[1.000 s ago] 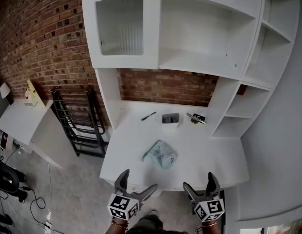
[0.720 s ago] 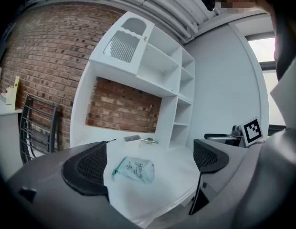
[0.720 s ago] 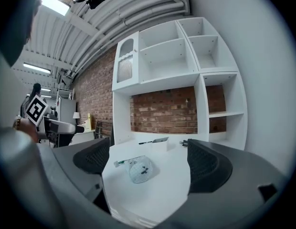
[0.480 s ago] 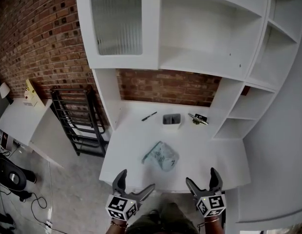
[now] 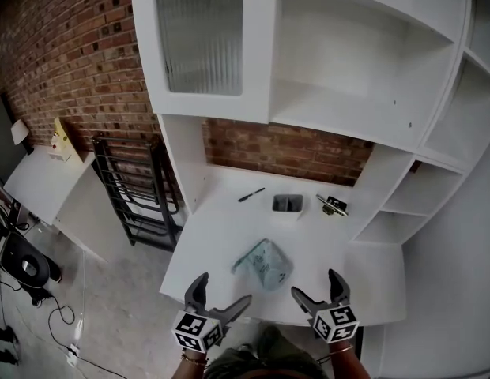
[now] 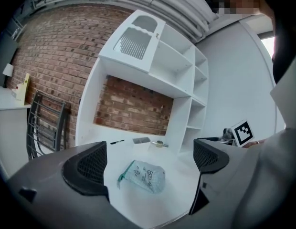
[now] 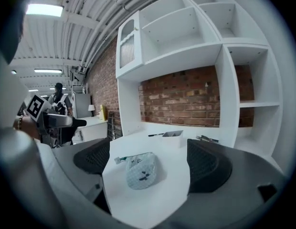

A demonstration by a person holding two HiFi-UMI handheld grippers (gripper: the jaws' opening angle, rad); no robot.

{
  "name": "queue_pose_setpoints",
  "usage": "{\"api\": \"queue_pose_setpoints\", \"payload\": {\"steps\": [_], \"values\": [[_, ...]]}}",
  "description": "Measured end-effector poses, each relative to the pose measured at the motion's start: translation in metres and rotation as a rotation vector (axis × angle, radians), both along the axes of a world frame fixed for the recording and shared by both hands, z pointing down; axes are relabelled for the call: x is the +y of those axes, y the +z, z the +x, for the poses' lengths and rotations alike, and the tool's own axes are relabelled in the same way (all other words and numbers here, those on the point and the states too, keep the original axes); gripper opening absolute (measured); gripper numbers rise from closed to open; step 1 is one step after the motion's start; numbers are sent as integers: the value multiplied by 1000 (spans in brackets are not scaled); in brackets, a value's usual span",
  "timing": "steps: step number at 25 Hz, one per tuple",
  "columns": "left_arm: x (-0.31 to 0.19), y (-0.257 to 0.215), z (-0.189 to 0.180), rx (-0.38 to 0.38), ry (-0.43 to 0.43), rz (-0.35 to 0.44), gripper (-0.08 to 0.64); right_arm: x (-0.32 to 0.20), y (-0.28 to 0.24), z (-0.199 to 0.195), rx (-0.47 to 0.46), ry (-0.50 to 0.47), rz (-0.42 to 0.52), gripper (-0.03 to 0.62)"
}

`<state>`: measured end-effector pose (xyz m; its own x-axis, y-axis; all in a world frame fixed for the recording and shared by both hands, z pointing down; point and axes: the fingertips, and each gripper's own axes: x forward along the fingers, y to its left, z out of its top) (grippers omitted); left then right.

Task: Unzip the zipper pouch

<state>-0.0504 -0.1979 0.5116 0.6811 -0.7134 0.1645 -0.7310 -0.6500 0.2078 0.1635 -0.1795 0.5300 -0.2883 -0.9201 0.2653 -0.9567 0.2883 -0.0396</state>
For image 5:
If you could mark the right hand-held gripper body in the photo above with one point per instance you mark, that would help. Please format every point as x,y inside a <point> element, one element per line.
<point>335,324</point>

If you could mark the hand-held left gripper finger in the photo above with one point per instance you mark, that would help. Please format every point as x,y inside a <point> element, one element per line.
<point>235,308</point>
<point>197,288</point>

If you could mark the light blue plastic bag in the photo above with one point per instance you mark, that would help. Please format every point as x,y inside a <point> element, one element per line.
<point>264,267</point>

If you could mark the white ribbed glass cabinet door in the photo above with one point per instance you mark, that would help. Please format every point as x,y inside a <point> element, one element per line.
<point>257,34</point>

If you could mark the small white box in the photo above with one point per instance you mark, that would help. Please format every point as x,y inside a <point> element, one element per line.
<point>58,150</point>

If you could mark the person's right forearm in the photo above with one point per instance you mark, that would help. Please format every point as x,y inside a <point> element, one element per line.
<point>349,363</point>

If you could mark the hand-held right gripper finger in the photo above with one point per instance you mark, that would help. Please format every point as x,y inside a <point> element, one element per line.
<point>306,302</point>
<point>339,286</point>

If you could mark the black and brass clip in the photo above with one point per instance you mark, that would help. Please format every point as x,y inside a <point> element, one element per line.
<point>332,205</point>

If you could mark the black marker pen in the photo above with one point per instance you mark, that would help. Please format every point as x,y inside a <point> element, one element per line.
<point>251,195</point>

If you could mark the white pen holder box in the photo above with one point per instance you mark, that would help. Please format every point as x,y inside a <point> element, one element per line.
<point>290,211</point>

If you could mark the white desk with hutch shelves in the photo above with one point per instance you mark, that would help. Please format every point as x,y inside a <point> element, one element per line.
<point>213,247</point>

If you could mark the person's left forearm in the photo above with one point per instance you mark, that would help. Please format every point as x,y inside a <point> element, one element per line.
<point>191,369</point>

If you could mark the black equipment rig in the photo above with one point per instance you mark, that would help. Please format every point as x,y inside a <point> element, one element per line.
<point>8,223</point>

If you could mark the white power strip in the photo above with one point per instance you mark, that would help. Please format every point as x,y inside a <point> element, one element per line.
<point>73,354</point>

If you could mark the white table lamp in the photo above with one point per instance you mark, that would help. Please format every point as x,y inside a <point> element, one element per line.
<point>19,132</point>

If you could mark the black round stool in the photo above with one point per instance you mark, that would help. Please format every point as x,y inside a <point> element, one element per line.
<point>25,263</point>

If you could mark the person's olive trousers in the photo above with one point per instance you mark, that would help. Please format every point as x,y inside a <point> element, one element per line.
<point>268,346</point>

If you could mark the white side desk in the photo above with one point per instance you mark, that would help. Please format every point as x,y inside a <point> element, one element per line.
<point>51,184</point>

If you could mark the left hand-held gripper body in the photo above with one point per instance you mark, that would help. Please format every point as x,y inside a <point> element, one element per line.
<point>195,328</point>

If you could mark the black metal folding rack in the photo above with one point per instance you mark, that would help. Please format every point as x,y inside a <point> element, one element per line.
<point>140,188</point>

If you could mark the dark grey board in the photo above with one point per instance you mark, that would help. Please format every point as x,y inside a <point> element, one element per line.
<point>1,136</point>

